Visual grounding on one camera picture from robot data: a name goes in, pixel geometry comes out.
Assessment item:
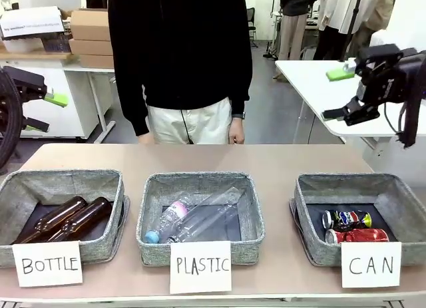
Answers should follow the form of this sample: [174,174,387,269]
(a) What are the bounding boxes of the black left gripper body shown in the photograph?
[0,88,26,139]

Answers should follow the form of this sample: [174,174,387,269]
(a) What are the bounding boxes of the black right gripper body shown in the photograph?
[355,44,419,104]

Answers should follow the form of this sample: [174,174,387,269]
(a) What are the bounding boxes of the brown glass bottle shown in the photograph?
[13,196,88,245]
[49,197,113,243]

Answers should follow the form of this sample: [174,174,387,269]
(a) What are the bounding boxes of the crushed blue Pepsi can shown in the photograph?
[321,209,373,232]

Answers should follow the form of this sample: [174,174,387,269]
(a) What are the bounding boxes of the red crushed soda can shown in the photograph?
[325,228,389,245]

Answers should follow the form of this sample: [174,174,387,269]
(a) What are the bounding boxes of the clear bottle with blue cap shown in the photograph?
[144,201,190,244]

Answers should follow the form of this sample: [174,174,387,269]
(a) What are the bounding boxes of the large clear plastic bottle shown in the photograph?
[166,187,246,245]

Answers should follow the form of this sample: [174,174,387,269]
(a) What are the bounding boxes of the person's right forearm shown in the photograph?
[114,71,150,136]

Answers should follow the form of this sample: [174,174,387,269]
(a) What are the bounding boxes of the person's left forearm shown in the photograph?
[229,65,253,115]

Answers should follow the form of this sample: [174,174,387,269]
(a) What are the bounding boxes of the grey fabric basket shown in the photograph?
[288,173,426,267]
[135,172,266,267]
[0,169,130,268]

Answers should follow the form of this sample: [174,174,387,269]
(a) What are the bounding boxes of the paper sign reading CAN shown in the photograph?
[339,241,402,288]

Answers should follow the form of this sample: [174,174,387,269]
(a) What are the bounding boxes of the person's left hand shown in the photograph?
[228,118,246,145]

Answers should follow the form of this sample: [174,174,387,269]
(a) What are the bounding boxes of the wooden shelf board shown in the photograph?
[0,50,79,61]

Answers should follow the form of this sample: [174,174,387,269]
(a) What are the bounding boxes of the white side table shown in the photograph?
[275,59,426,138]

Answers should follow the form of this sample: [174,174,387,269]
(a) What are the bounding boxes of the white plastic tub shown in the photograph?
[2,37,45,53]

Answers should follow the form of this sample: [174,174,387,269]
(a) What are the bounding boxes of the dark plastic crate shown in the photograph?
[42,31,73,54]

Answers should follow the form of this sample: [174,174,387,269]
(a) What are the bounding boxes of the black tripod pole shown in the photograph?
[338,0,363,63]

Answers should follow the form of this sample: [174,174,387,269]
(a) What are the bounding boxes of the bystander in beige clothes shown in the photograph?
[349,0,399,58]

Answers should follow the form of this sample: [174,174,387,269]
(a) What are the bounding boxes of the white desk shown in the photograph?
[63,63,117,144]

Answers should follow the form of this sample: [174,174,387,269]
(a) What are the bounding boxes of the white printed cardboard box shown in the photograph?
[0,5,65,39]

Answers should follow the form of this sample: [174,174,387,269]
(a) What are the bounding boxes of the bystander in white coat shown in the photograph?
[312,0,380,61]

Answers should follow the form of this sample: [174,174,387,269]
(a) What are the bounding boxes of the flat brown cardboard box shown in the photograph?
[79,54,116,69]
[69,38,114,56]

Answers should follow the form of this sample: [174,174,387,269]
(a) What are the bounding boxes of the open brown cardboard box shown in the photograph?
[69,8,111,42]

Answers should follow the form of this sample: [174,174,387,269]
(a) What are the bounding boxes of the bystander in dark top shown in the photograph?
[278,0,324,61]

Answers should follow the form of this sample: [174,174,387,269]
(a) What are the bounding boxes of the paper sign reading BOTTLE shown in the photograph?
[12,241,83,288]

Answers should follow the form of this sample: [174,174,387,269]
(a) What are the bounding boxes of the person in black sweater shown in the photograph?
[107,0,254,145]

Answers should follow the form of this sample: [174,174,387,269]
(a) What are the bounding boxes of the paper sign reading PLASTIC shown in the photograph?
[169,240,232,295]

